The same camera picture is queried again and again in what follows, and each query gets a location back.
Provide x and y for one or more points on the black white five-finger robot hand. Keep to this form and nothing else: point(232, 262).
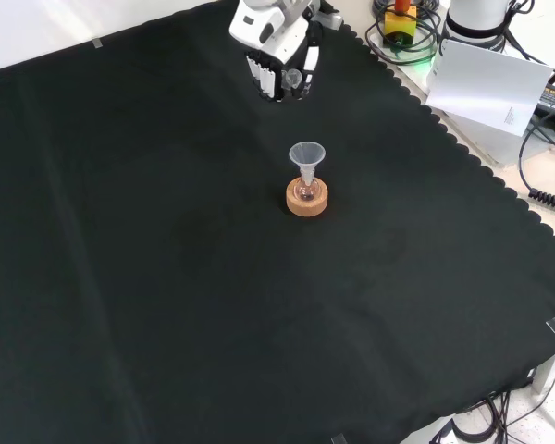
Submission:
point(263, 28)

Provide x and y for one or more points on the clear graduated cylinder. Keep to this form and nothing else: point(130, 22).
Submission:
point(292, 77)

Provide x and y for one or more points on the clear round-bottom flask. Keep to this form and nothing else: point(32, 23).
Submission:
point(306, 192)

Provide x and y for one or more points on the yellow stop button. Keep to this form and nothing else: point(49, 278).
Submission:
point(400, 25)

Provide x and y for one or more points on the clear plastic funnel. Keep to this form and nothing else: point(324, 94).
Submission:
point(307, 157)

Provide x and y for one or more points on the pale board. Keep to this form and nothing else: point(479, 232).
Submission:
point(485, 88)

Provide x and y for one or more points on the black cloth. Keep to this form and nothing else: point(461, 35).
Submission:
point(166, 254)

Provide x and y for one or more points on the aluminium bench leg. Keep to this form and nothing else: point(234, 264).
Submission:
point(549, 372)

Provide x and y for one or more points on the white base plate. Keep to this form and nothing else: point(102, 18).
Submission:
point(490, 141)

